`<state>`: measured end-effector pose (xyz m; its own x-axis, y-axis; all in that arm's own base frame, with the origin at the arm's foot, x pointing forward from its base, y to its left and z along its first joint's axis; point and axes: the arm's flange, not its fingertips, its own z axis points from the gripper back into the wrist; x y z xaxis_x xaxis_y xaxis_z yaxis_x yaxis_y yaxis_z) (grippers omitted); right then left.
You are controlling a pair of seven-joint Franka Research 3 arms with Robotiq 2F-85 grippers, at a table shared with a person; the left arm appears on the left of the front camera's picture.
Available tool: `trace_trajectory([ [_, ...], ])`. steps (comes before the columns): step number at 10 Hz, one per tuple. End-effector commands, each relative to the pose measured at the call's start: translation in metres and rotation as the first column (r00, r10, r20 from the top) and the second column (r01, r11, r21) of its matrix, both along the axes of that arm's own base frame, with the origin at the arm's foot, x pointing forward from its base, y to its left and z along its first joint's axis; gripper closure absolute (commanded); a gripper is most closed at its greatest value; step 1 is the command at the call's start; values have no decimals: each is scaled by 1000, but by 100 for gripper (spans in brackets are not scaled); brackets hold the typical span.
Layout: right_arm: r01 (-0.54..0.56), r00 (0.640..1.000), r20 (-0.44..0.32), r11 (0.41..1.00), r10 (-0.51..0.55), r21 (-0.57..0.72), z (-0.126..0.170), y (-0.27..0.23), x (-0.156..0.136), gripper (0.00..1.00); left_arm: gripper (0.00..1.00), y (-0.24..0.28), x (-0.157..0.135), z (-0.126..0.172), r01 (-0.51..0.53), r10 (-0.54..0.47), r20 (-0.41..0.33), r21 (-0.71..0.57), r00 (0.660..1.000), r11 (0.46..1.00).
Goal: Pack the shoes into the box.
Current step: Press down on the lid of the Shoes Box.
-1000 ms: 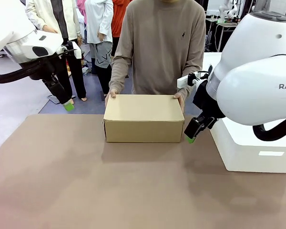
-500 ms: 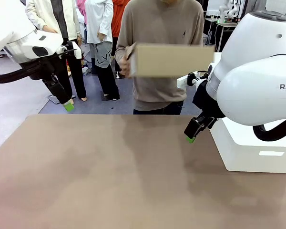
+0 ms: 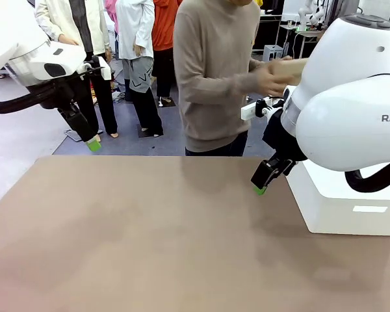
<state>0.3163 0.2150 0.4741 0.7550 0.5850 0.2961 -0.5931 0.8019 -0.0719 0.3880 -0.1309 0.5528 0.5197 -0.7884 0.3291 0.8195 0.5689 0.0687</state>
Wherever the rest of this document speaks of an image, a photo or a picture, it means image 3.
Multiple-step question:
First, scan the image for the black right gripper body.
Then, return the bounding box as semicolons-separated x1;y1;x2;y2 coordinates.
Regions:
262;109;308;163

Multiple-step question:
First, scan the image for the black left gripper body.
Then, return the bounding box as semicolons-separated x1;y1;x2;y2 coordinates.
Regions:
40;77;85;113

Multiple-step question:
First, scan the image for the person's right forearm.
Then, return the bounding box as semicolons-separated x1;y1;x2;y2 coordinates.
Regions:
232;66;264;97

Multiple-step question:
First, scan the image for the person's right hand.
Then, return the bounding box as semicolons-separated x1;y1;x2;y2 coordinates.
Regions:
255;66;289;98

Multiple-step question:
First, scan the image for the mannequin with cream jacket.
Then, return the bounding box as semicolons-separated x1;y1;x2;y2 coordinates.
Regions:
35;0;120;139

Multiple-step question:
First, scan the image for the clothes pile on floor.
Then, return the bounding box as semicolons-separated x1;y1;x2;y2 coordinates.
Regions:
111;83;127;104

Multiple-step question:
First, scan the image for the mannequin with white shirt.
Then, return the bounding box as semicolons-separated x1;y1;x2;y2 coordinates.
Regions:
115;0;165;138

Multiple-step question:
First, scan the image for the white plastic bin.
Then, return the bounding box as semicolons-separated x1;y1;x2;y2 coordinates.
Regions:
285;159;390;237

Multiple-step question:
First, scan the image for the small white cabinet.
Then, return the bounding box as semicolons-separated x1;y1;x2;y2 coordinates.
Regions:
263;44;285;62

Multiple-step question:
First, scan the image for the pink garment mannequin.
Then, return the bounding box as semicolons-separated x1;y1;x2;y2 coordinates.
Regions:
104;0;118;59

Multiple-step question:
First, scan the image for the person in beige sweater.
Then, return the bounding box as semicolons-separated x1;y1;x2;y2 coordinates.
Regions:
173;0;264;157

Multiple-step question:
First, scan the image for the mannequin with orange top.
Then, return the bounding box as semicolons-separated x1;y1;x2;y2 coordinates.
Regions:
151;0;183;108

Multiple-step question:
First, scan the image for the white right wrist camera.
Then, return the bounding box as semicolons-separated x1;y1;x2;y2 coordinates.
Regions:
240;97;282;122

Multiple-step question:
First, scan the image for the black left arm hose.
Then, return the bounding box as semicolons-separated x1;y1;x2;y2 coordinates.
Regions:
0;84;66;114

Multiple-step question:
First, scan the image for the black arm hose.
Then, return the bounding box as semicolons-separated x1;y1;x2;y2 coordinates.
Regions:
344;162;390;193
0;84;66;114

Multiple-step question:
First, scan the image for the black right arm hose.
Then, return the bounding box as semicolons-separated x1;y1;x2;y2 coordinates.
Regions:
344;162;390;193

